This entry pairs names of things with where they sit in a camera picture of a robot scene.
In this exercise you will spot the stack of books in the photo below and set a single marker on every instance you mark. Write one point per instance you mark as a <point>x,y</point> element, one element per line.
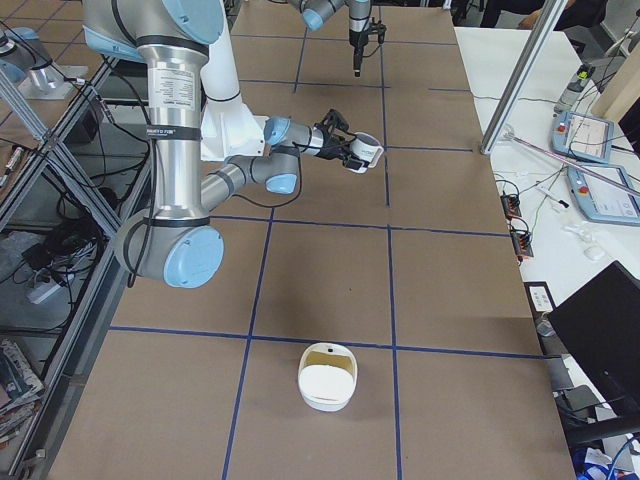
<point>21,390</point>

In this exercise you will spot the orange circuit board far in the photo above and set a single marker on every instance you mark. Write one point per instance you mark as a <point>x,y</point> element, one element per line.
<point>511,205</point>

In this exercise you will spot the aluminium frame post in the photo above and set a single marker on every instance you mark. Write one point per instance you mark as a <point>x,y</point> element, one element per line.
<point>541,23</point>

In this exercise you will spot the far teach pendant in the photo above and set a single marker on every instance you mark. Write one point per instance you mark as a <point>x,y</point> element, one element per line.
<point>582,137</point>

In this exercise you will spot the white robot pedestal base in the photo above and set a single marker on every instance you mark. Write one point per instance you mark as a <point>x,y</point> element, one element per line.
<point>228,126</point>

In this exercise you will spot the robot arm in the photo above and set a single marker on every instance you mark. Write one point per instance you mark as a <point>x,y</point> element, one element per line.
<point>172,239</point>
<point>317,13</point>

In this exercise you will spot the orange circuit board near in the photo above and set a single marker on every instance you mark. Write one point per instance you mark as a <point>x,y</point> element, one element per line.
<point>522,243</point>

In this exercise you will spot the metal grabber stick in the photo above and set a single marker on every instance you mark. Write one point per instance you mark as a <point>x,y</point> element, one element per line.
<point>509,135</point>

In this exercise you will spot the orange circuit board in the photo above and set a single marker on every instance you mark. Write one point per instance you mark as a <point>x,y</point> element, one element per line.
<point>511,205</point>
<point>522,243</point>

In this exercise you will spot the teach pendant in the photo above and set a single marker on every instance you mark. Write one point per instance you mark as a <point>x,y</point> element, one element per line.
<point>600,201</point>
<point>582,137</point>

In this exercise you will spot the near teach pendant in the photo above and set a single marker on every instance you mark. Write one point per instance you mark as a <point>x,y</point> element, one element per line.
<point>600,201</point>

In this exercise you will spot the black monitor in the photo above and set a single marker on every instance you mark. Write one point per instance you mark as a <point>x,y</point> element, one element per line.
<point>599,327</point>

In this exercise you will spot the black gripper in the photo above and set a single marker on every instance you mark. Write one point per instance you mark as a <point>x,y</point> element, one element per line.
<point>335,146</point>
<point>355,41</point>

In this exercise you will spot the white bowl container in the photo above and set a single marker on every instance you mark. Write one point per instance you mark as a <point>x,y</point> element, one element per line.
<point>327,376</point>

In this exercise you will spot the white ribbed HOME mug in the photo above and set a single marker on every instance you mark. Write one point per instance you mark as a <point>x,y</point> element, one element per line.
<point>369,150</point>

